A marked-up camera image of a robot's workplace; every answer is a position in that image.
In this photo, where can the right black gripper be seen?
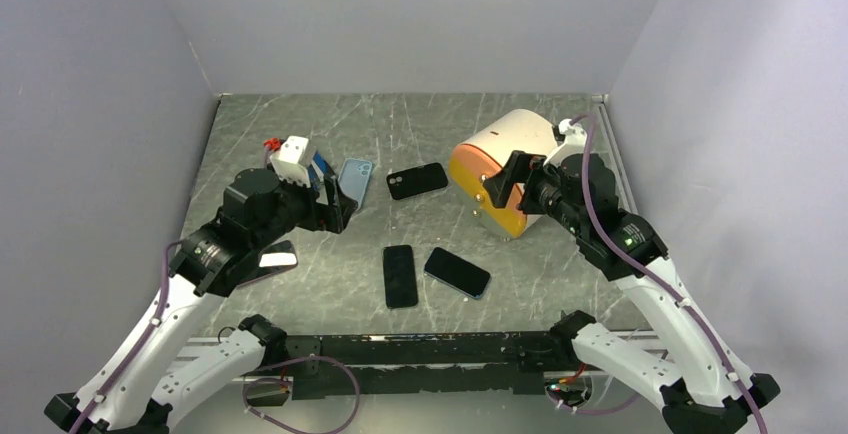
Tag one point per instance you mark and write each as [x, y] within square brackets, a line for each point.
[520, 167]

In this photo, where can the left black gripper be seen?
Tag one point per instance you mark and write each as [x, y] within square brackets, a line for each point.
[334, 215]

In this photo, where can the light blue phone case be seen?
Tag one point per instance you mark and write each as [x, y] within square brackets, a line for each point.
[354, 179]

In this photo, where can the blue edged black phone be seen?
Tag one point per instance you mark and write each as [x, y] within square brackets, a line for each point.
[457, 273]

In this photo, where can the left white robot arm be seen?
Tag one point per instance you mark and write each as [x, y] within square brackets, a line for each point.
[137, 391]

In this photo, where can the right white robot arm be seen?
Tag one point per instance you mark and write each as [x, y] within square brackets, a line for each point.
[703, 387]

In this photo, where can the purple edged glossy phone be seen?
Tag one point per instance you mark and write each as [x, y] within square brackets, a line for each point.
[276, 259]

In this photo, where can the blue clip tool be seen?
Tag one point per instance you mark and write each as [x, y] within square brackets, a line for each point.
[318, 170]

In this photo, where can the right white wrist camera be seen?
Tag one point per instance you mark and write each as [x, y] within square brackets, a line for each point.
[570, 131]

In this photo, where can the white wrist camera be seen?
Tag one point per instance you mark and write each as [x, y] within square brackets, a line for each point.
[293, 161]
[570, 131]

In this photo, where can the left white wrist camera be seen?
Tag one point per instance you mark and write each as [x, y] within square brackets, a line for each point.
[293, 161]

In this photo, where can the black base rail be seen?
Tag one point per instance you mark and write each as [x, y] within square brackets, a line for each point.
[320, 366]

